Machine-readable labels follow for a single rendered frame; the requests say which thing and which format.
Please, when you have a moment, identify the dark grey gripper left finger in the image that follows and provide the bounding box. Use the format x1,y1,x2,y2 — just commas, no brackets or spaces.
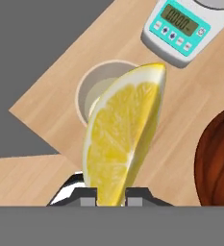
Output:
62,187,99,208

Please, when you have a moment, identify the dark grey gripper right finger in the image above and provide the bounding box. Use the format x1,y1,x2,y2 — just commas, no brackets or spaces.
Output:
125,187,174,208

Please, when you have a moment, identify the yellow lemon wedge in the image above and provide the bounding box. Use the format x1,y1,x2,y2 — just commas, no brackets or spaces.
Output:
82,62,167,208

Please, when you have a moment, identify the dark brown wooden bowl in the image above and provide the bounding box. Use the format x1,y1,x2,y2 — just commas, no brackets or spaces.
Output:
193,105,224,208

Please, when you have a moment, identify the shiny black and white object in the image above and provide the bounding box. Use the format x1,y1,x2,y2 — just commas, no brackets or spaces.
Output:
46,171,85,207

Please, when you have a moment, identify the white kitchen scale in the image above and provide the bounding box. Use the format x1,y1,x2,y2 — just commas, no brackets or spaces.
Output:
140,0,224,69

